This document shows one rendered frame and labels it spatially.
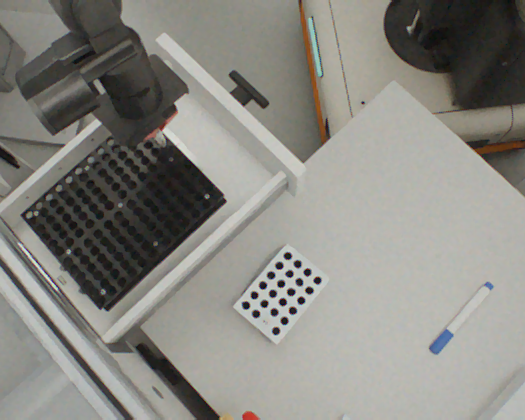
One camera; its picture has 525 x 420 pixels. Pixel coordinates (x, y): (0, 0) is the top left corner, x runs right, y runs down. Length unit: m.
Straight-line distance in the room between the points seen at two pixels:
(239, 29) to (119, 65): 1.37
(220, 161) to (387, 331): 0.36
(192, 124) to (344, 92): 0.71
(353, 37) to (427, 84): 0.24
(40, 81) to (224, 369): 0.50
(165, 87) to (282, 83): 1.18
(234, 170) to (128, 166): 0.15
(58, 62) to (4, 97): 1.41
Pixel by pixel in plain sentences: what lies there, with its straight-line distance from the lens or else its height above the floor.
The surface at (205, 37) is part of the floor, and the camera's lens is 1.92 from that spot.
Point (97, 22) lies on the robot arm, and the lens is 0.53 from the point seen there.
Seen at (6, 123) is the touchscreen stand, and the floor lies 0.03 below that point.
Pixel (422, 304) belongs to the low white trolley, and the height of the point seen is 0.76.
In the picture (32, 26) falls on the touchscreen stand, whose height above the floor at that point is 0.04.
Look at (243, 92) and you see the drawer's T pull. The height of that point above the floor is 0.91.
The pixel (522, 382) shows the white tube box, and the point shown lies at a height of 0.81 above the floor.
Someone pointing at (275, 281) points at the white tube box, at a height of 0.80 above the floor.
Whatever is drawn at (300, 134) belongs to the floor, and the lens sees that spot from 1.75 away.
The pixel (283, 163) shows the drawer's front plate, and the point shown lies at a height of 0.93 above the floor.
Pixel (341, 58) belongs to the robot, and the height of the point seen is 0.28.
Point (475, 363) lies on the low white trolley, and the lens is 0.91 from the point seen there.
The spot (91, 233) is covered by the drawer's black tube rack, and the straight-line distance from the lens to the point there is 0.78.
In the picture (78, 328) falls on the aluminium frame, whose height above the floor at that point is 0.99.
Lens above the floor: 1.62
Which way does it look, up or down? 75 degrees down
